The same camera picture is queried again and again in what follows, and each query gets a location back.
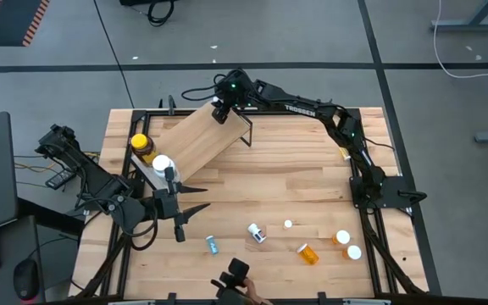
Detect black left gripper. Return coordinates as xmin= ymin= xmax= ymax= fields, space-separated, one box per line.
xmin=150 ymin=167 xmax=212 ymax=243

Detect large white ribbed bottle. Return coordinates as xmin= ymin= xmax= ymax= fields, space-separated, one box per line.
xmin=152 ymin=154 xmax=181 ymax=183

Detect small white labelled medicine bottle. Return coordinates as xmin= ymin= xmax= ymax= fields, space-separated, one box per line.
xmin=247 ymin=223 xmax=267 ymax=245

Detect brown bottle yellow lid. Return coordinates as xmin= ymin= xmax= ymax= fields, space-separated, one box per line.
xmin=131 ymin=133 xmax=158 ymax=166

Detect orange pill bottle white cap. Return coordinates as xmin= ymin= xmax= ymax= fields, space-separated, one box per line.
xmin=297 ymin=243 xmax=319 ymax=266
xmin=331 ymin=230 xmax=352 ymax=247
xmin=341 ymin=244 xmax=363 ymax=261

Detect person's hand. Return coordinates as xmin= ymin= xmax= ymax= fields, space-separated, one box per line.
xmin=243 ymin=278 xmax=271 ymax=305

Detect black remote control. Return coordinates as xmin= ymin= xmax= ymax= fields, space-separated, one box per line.
xmin=44 ymin=169 xmax=75 ymax=191

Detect black computer mouse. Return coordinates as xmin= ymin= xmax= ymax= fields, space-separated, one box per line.
xmin=13 ymin=258 xmax=41 ymax=304

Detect black mat orange striped edge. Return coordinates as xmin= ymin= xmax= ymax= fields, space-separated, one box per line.
xmin=0 ymin=0 xmax=53 ymax=47

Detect grey metal table base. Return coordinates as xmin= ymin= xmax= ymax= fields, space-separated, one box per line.
xmin=430 ymin=0 xmax=488 ymax=34

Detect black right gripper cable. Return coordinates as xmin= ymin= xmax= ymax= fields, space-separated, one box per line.
xmin=180 ymin=74 xmax=222 ymax=103

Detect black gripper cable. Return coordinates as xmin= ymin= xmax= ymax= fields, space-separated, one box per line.
xmin=180 ymin=74 xmax=222 ymax=103
xmin=119 ymin=207 xmax=160 ymax=251

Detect wooden shelf black metal frame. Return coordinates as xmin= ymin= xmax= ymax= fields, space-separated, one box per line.
xmin=130 ymin=90 xmax=254 ymax=200

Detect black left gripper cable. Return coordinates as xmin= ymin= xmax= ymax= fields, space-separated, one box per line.
xmin=119 ymin=207 xmax=160 ymax=251

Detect black handheld camera rig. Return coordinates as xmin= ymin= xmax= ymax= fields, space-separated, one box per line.
xmin=210 ymin=258 xmax=250 ymax=305

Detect coiled black cable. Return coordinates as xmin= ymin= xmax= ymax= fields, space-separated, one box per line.
xmin=147 ymin=0 xmax=176 ymax=27

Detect thin black floor cable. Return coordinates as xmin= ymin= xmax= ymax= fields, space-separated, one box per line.
xmin=92 ymin=0 xmax=136 ymax=108

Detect white floor cable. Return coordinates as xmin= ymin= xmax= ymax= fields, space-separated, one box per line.
xmin=433 ymin=0 xmax=488 ymax=80

